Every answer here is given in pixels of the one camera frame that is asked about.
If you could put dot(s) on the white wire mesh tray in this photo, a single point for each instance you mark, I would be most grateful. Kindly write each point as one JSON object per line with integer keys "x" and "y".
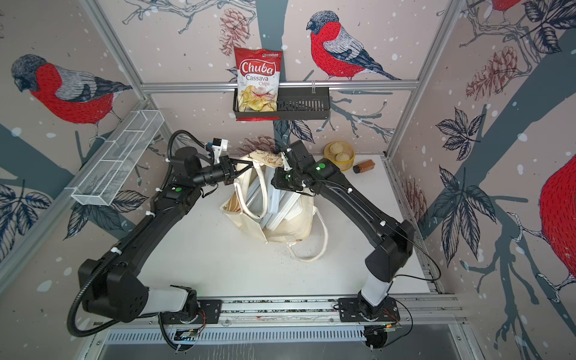
{"x": 106, "y": 178}

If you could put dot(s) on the white pencil case in bag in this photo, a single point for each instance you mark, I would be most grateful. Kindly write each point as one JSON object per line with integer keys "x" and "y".
{"x": 262, "y": 199}

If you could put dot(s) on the small brown bottle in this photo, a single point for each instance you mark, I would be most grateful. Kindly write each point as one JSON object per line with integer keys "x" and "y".
{"x": 363, "y": 167}

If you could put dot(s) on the red Chuba cassava chips bag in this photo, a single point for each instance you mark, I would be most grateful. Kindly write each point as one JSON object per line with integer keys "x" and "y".
{"x": 258, "y": 79}

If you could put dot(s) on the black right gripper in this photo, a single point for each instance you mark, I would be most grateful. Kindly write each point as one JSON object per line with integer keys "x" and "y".
{"x": 275, "y": 178}

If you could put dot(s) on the black wire wall basket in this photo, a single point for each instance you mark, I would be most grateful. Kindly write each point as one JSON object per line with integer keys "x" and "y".
{"x": 292, "y": 104}

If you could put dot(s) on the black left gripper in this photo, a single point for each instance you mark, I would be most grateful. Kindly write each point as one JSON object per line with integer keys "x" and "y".
{"x": 225, "y": 164}

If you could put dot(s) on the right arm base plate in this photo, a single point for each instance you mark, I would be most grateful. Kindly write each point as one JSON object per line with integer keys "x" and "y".
{"x": 357, "y": 309}

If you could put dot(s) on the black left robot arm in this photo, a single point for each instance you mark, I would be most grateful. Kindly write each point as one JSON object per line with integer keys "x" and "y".
{"x": 110, "y": 291}

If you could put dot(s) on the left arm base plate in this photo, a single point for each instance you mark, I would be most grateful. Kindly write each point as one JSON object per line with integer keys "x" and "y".
{"x": 197, "y": 312}

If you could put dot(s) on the cream canvas tote bag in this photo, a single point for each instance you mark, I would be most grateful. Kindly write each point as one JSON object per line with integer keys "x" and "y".
{"x": 288, "y": 232}

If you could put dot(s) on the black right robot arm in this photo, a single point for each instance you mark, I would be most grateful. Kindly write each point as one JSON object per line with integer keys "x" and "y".
{"x": 392, "y": 241}

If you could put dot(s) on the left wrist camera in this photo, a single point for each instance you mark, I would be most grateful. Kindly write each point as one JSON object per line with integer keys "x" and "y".
{"x": 218, "y": 147}

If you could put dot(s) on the beige bun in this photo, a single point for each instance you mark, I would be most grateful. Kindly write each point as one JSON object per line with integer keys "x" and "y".
{"x": 336, "y": 148}
{"x": 342, "y": 157}

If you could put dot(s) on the light blue pencil case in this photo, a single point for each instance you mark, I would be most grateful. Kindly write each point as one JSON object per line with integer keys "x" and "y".
{"x": 290, "y": 206}

